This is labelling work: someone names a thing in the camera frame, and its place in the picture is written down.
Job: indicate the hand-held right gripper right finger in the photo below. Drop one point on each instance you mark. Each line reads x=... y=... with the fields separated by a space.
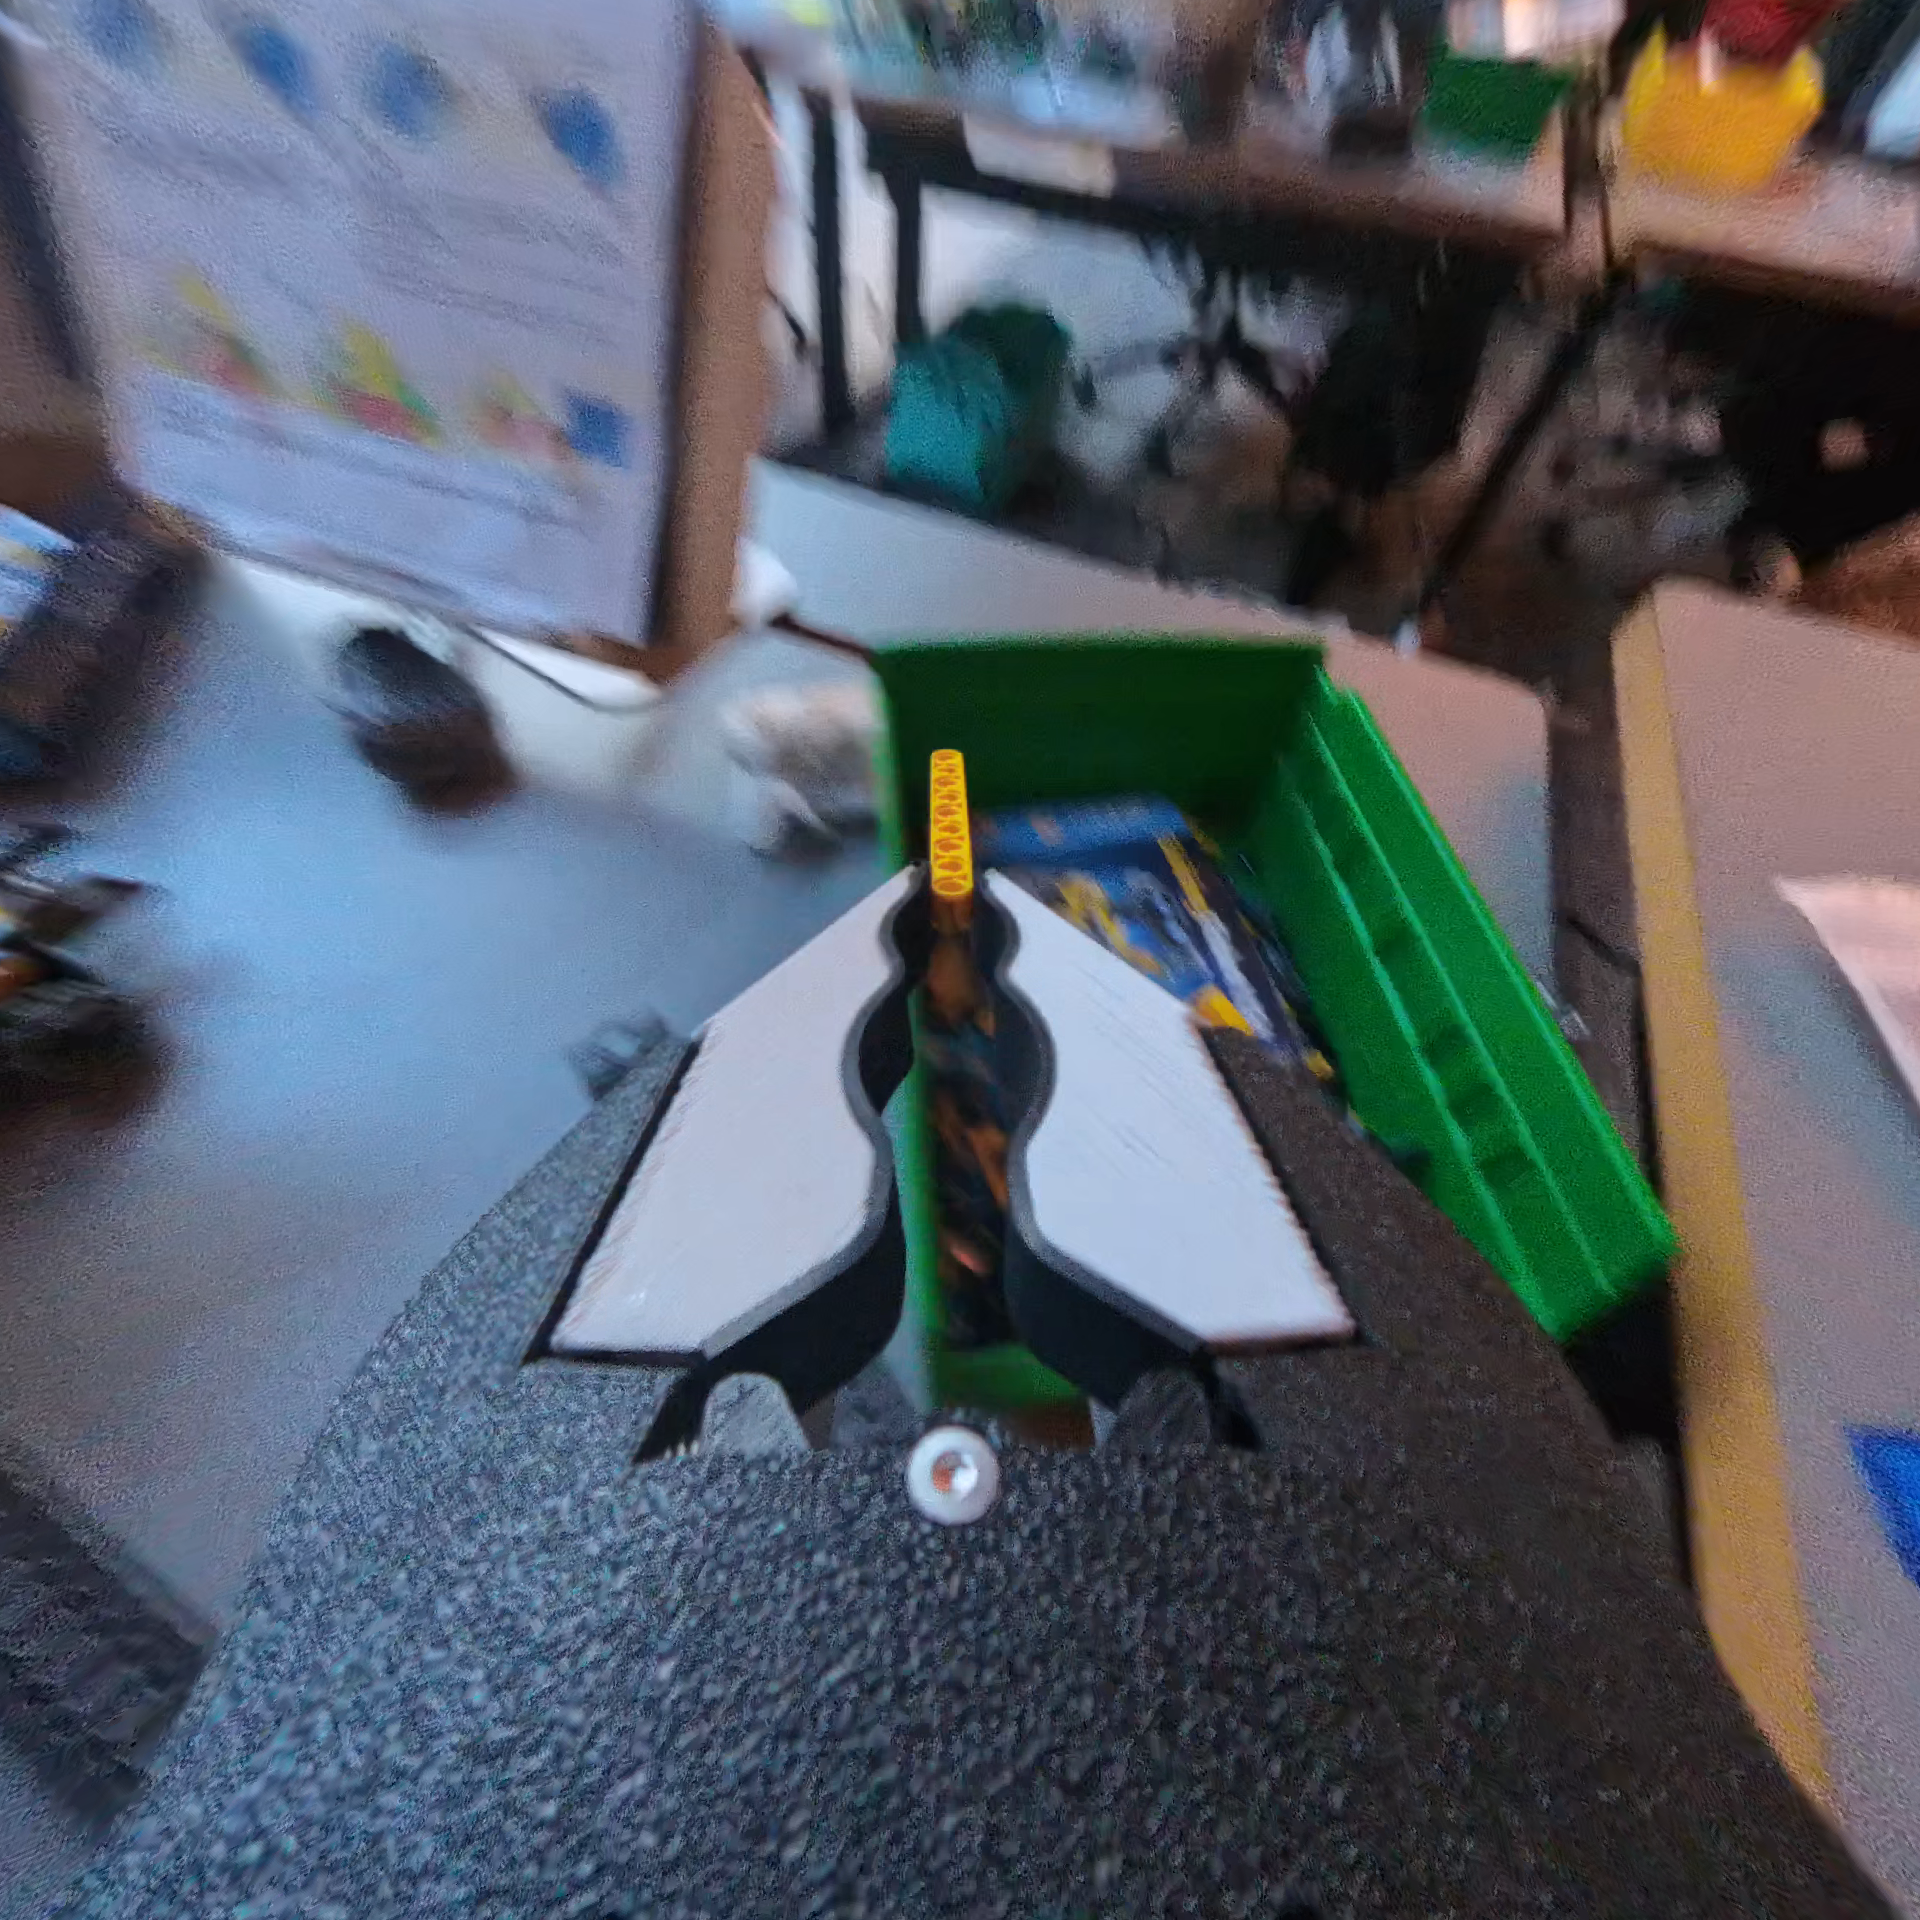
x=1171 y=1184

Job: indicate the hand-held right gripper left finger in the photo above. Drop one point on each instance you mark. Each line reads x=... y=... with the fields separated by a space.
x=735 y=1170

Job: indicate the green plastic bin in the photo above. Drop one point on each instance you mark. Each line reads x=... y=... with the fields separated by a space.
x=1426 y=975

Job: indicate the short yellow perforated beam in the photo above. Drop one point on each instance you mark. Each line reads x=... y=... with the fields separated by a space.
x=953 y=818

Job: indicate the yellow black toy car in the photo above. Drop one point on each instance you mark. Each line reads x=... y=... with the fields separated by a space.
x=60 y=960

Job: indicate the adjacent grey desk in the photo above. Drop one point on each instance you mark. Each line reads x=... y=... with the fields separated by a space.
x=1799 y=1050

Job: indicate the grey track strip right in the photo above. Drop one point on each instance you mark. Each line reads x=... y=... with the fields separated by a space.
x=622 y=1048

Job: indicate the pile of small building pieces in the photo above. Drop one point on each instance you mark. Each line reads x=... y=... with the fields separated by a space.
x=969 y=1141

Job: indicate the robot kit instruction booklet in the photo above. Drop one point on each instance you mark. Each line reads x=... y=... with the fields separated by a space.
x=1126 y=885

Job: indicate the crumpled white tissue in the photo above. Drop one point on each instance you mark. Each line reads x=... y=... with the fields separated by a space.
x=804 y=763

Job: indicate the grey building block assembly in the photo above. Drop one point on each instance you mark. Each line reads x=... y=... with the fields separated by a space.
x=421 y=721

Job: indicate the flat grey track strip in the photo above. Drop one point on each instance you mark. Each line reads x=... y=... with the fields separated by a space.
x=91 y=1621

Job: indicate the teal box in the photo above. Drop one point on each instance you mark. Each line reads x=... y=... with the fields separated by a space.
x=974 y=406

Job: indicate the instruction sheet on stand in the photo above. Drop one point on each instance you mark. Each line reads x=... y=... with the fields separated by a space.
x=706 y=299

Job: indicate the printed instruction sheet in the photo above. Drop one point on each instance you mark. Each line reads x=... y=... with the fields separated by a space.
x=375 y=299

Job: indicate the long wooden workbench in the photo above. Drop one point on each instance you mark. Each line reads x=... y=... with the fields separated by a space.
x=1201 y=166

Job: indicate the small green bin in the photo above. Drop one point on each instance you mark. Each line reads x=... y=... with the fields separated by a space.
x=1494 y=99

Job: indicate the yellow storage bin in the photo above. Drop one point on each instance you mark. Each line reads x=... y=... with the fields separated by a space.
x=1718 y=105

